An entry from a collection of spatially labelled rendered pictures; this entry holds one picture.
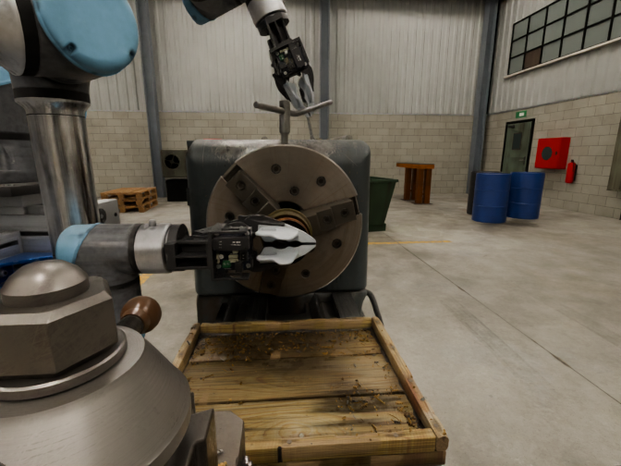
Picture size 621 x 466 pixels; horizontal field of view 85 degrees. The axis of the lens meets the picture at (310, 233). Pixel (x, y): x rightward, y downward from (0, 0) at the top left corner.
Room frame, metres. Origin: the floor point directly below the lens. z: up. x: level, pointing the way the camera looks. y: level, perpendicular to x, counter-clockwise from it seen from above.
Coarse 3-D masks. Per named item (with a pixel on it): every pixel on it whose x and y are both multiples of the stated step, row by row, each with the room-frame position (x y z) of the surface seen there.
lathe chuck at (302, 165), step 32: (256, 160) 0.67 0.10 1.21; (288, 160) 0.68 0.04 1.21; (320, 160) 0.68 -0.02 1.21; (224, 192) 0.66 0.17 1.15; (288, 192) 0.68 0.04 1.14; (320, 192) 0.68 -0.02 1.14; (352, 192) 0.69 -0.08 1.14; (352, 224) 0.69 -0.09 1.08; (320, 256) 0.68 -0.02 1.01; (352, 256) 0.69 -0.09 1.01; (256, 288) 0.67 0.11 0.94; (288, 288) 0.67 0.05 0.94
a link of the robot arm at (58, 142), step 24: (24, 96) 0.52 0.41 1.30; (48, 96) 0.52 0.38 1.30; (72, 96) 0.55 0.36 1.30; (48, 120) 0.53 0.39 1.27; (72, 120) 0.55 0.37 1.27; (48, 144) 0.53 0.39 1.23; (72, 144) 0.55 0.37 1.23; (48, 168) 0.53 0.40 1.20; (72, 168) 0.54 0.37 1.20; (48, 192) 0.53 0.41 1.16; (72, 192) 0.54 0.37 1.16; (48, 216) 0.53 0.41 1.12; (72, 216) 0.54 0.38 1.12; (96, 216) 0.57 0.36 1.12
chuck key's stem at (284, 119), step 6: (282, 102) 0.71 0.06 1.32; (288, 102) 0.71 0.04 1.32; (288, 108) 0.71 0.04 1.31; (288, 114) 0.71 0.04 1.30; (282, 120) 0.71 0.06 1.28; (288, 120) 0.71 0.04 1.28; (282, 126) 0.71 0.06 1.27; (288, 126) 0.71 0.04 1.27; (282, 132) 0.71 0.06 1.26; (288, 132) 0.71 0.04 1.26; (282, 138) 0.71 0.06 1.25
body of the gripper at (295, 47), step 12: (276, 12) 0.78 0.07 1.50; (264, 24) 0.80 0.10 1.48; (276, 24) 0.78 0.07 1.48; (276, 36) 0.80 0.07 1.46; (288, 36) 0.80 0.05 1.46; (276, 48) 0.78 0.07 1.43; (288, 48) 0.79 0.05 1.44; (300, 48) 0.80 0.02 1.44; (276, 60) 0.82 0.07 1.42; (288, 60) 0.79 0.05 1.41; (300, 60) 0.79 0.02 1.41; (276, 72) 0.84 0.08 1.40; (288, 72) 0.80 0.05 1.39; (300, 72) 0.86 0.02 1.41
